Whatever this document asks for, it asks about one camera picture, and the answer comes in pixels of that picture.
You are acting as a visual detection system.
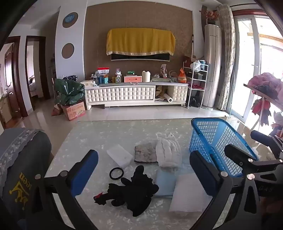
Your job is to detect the grey cloth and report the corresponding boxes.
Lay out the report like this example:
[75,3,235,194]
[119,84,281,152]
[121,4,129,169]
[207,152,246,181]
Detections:
[134,142,158,164]

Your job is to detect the patterned curtain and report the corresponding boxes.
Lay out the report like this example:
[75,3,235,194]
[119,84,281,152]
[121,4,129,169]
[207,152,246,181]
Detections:
[216,4,236,111]

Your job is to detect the black bag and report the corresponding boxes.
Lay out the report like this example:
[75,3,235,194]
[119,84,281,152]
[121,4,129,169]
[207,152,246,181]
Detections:
[188,96,201,108]

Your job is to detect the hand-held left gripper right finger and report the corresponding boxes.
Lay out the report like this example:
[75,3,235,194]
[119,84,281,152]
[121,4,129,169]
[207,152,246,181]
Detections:
[190,151,266,230]

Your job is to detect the blue plastic basket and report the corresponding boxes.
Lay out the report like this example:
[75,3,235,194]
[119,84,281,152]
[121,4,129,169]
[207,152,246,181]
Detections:
[190,118,259,177]

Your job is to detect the white fluffy cloth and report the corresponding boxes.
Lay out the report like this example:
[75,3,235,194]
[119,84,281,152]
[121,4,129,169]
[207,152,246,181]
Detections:
[155,131,182,168]

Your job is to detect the light blue cloth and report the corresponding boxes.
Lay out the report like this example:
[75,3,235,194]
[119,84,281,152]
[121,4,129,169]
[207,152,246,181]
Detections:
[155,170,177,197]

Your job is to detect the wall television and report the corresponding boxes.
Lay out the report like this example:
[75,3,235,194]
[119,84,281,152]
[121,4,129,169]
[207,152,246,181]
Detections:
[111,53,171,62]

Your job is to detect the orange bag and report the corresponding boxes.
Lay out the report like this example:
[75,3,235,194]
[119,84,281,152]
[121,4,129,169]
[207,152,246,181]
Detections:
[177,68,187,84]

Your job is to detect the pink storage box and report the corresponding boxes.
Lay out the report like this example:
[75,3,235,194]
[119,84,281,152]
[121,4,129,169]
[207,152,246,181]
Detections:
[124,76,142,84]

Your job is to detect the black plush toy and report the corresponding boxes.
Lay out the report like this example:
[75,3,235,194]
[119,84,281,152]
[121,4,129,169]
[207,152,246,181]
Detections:
[93,165,159,217]

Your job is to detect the clothes drying rack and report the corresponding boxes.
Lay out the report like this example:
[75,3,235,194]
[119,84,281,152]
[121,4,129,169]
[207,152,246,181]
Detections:
[243,83,283,137]

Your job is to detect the white pad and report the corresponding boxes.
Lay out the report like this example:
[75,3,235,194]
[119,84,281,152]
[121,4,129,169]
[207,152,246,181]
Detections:
[169,174,213,214]

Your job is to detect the white tufted television cabinet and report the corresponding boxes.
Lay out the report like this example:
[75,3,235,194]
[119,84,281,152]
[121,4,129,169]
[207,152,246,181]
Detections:
[85,81,189,110]

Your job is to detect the wooden door frame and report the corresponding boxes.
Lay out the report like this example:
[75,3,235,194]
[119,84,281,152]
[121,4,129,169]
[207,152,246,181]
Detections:
[24,36,51,111]
[0,36,28,124]

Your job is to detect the pink cardboard box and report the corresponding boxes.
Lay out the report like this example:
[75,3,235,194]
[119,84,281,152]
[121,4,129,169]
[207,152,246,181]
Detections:
[61,101,86,121]

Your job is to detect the vase of dried flowers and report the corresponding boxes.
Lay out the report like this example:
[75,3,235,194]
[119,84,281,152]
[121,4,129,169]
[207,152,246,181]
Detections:
[199,9,220,25]

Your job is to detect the floor-standing air conditioner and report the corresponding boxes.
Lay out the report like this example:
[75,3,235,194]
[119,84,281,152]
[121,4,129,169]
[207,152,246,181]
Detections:
[201,24,222,109]

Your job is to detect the black ring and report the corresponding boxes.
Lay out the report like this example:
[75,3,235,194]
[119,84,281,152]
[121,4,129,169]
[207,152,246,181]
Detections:
[110,167,124,180]

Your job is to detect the blue wall clock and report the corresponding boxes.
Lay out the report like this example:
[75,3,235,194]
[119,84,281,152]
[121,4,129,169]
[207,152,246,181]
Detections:
[62,12,78,28]

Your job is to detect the chair with grey cover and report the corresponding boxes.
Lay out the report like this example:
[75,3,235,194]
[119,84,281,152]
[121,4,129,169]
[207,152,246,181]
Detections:
[0,129,52,222]

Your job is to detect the green plastic bag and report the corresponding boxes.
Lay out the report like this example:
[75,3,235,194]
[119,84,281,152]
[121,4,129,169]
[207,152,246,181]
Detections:
[54,78,85,106]

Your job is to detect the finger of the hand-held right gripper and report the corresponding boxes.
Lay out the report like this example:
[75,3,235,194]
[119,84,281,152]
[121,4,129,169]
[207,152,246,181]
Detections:
[224,144,259,171]
[251,130,283,153]

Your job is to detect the white wire shelf rack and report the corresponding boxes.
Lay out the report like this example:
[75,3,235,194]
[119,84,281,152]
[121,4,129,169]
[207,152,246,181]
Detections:
[186,62,209,109]

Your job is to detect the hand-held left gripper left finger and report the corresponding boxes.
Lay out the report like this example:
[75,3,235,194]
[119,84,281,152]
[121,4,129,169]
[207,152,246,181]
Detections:
[24,150,99,230]

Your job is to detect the pink clothing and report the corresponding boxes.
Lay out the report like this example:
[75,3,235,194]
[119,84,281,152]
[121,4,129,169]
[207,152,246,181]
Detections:
[248,73,283,101]

